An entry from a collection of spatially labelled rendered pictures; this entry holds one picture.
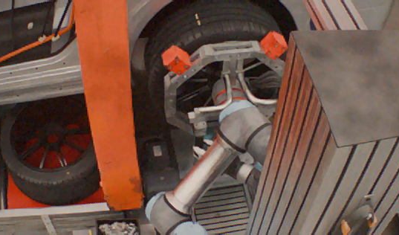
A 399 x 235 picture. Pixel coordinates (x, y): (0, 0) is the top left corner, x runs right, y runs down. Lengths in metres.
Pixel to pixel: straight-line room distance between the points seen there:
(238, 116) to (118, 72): 0.40
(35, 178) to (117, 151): 0.70
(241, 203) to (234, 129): 1.33
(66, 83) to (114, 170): 0.55
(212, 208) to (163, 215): 1.16
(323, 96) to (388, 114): 0.12
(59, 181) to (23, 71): 0.57
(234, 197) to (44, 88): 1.26
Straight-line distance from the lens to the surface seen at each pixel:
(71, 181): 2.56
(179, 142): 2.98
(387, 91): 0.87
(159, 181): 2.62
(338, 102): 0.82
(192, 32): 2.21
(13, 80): 2.48
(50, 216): 2.62
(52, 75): 2.44
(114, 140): 1.98
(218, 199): 3.02
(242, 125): 1.67
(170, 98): 2.29
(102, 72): 1.70
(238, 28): 2.20
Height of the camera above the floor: 2.62
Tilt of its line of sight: 51 degrees down
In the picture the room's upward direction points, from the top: 3 degrees clockwise
